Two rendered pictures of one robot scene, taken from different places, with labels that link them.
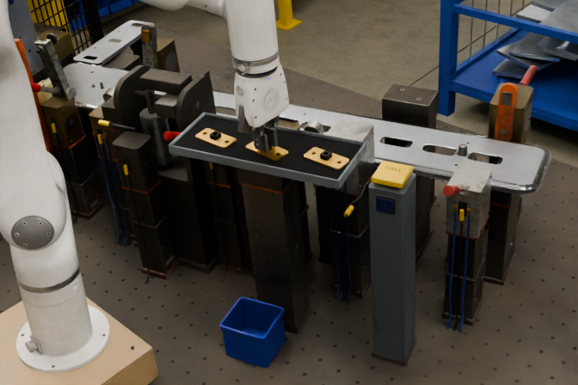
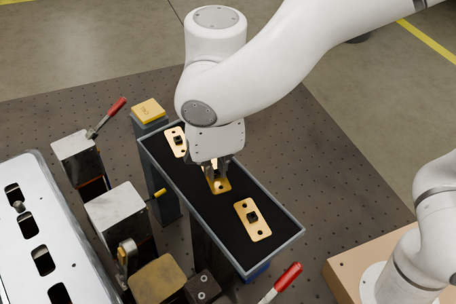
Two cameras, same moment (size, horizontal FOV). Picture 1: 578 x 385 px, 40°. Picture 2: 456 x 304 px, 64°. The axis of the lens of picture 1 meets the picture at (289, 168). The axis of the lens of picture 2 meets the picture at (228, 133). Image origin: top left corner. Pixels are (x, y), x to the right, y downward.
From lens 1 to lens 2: 1.75 m
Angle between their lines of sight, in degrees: 98
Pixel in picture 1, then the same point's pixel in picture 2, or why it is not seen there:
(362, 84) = not seen: outside the picture
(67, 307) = not seen: hidden behind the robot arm
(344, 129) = (112, 213)
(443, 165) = (49, 203)
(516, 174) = (21, 165)
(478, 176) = (68, 141)
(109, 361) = (359, 259)
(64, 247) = (410, 236)
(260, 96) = not seen: hidden behind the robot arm
